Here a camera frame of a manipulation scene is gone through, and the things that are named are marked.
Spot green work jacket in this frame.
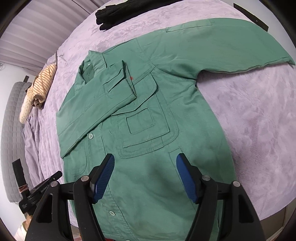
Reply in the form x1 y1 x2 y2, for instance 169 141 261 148
56 18 293 240

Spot beige striped folded garment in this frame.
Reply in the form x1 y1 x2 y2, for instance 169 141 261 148
19 63 57 124

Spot lilac bed cover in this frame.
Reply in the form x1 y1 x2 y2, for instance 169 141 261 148
23 1 295 219

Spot lilac pleated curtain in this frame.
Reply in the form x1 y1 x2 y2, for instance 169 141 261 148
1 1 106 74

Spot black folded garment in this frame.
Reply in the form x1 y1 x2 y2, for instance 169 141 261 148
95 0 179 31

